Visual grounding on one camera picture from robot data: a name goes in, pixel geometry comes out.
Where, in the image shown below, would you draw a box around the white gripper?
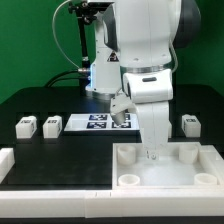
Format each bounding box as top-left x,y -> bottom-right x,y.
123,69 -> 173,160

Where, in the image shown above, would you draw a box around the white square tabletop panel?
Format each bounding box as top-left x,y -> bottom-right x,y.
112,142 -> 224,189

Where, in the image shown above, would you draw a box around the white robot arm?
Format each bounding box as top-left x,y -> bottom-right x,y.
86,0 -> 200,160

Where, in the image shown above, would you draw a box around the white plate with tags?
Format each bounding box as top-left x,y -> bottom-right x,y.
65,113 -> 139,132

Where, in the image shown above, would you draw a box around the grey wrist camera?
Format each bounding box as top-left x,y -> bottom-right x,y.
110,94 -> 135,125

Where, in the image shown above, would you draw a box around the white L-shaped obstacle wall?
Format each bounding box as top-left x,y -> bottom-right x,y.
0,148 -> 224,218

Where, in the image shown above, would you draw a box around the black cables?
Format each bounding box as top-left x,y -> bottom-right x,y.
44,69 -> 88,88

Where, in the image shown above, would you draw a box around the grey cable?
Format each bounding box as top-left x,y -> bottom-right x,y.
51,0 -> 88,72

